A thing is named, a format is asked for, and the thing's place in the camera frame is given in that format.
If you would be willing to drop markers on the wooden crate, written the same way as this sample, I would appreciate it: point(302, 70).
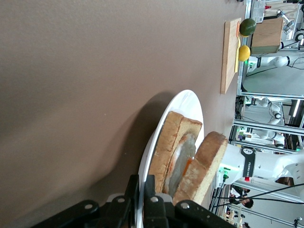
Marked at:
point(267, 33)

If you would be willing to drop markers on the wooden cutting board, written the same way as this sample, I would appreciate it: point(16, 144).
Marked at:
point(229, 59)

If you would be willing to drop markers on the orange slice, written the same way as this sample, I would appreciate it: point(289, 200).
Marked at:
point(238, 29)

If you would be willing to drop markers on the green avocado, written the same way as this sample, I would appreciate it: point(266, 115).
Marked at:
point(247, 27)

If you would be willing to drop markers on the toast slice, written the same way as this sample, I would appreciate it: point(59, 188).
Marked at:
point(166, 142)

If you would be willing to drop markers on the white round plate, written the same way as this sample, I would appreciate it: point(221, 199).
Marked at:
point(187, 107)

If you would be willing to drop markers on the yellow lemon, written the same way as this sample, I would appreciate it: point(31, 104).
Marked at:
point(244, 53)

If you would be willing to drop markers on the plain brown bread slice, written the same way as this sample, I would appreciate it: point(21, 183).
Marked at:
point(209, 159)

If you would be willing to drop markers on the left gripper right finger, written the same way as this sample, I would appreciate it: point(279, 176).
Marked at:
point(149, 190)

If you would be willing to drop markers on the yellow plastic fork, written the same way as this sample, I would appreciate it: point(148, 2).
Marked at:
point(237, 57)

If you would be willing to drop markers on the person with dark hair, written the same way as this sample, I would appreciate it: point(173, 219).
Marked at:
point(247, 202)

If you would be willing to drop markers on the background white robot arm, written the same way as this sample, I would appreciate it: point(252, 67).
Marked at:
point(273, 61)
point(270, 135)

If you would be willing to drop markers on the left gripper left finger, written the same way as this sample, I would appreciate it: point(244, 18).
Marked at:
point(133, 190)

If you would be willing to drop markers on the aluminium cell frame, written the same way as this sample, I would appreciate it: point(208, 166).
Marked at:
point(261, 95)

